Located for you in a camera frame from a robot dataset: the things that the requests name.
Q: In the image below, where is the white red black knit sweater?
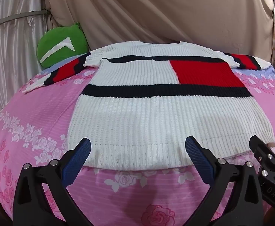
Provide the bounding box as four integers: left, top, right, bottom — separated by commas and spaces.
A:
22, 41, 275, 171

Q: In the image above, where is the beige curtain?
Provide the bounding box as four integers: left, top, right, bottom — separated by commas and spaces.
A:
43, 0, 275, 54

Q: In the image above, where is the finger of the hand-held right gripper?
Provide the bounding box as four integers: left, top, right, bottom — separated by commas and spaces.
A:
249, 135, 275, 178

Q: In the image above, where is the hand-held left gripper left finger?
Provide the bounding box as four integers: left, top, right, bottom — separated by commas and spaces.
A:
12, 137, 93, 226

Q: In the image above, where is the white satin curtain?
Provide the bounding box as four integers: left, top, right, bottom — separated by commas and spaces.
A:
0, 0, 55, 123

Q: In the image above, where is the pink floral bedsheet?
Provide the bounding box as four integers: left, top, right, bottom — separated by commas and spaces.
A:
0, 61, 275, 226

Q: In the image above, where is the green round pillow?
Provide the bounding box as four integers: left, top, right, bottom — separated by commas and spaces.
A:
37, 22, 89, 70

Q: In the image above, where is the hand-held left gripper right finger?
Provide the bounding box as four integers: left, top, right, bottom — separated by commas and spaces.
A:
185, 135, 266, 226

